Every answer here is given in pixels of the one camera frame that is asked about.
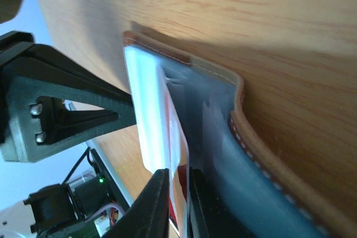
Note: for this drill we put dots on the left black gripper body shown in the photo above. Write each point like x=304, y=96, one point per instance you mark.
x=15, y=43

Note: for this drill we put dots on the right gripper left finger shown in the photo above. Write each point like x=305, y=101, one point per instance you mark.
x=149, y=214

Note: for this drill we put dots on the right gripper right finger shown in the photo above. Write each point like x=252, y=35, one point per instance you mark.
x=209, y=216

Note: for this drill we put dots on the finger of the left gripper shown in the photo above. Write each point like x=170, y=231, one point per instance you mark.
x=50, y=103

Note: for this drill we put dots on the brown leather card holder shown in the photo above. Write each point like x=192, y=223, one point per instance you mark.
x=254, y=184

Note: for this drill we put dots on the red VIP card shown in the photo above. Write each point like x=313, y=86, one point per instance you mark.
x=176, y=155

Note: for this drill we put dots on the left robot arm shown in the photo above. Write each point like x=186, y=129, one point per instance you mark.
x=57, y=210

